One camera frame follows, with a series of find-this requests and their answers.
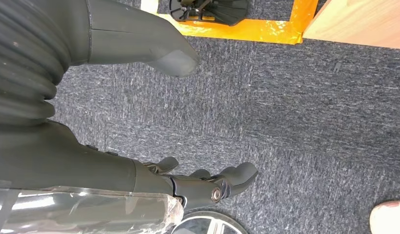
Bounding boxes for clear plastic film wrap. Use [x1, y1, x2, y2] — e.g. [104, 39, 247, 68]
[0, 186, 184, 234]

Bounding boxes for ribbed grey right arm sleeve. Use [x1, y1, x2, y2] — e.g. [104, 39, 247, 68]
[0, 0, 71, 127]

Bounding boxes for round black silver disc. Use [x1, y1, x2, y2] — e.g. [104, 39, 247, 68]
[171, 211, 249, 234]

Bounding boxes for black robot foot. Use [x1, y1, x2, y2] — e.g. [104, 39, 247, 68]
[169, 0, 251, 26]

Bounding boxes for pale pink shoe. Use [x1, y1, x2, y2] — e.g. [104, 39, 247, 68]
[369, 200, 400, 234]

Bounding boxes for light wooden desk panel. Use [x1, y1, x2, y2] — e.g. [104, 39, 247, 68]
[302, 0, 400, 51]

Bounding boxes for orange floor tape frame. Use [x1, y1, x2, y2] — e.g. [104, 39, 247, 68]
[140, 0, 320, 45]

